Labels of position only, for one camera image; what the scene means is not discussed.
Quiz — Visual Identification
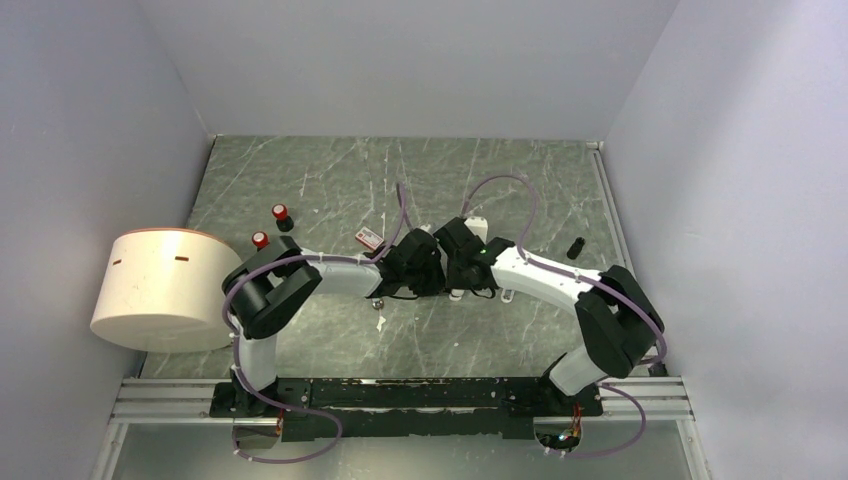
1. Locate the red staple box sleeve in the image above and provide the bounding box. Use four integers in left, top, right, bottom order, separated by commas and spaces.
355, 227, 385, 252

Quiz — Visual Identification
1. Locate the small blue stapler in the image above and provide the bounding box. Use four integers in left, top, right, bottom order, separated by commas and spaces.
500, 288, 516, 304

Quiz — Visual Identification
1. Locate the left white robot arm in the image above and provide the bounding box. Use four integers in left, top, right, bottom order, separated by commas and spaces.
222, 228, 446, 416

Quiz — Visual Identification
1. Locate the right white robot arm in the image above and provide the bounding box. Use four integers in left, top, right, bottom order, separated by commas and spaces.
435, 217, 666, 414

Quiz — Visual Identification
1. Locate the small black cylinder object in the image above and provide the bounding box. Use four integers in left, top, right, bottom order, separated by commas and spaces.
566, 237, 586, 260

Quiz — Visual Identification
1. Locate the red stamp far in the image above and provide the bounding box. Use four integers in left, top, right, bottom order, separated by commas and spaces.
272, 203, 294, 233

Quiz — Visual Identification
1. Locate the red stamp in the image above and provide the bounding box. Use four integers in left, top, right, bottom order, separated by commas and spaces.
272, 203, 294, 233
251, 231, 271, 251

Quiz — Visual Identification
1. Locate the red stamp near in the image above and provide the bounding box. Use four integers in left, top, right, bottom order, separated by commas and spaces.
251, 231, 271, 251

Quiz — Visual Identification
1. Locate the white cylindrical container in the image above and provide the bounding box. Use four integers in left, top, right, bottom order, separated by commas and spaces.
90, 228, 242, 353

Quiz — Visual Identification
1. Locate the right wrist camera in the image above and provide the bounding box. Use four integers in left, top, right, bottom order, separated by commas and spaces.
464, 216, 489, 243

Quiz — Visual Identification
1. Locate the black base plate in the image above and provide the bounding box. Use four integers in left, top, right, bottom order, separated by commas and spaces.
209, 377, 603, 442

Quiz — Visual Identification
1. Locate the aluminium frame rail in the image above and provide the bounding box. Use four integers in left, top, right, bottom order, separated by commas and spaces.
110, 377, 694, 426

